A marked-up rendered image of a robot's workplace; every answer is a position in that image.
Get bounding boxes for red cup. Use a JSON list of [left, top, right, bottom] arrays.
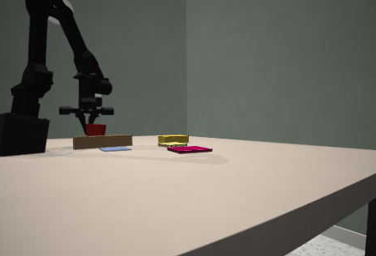
[[86, 124, 106, 136]]

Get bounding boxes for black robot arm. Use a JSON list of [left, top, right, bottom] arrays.
[[11, 0, 112, 118]]

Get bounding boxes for magenta flat square tile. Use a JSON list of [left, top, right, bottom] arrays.
[[167, 146, 213, 154]]

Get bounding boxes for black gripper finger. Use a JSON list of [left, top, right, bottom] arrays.
[[89, 116, 99, 124], [75, 116, 87, 134]]

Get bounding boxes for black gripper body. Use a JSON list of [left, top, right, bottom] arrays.
[[59, 91, 114, 116]]

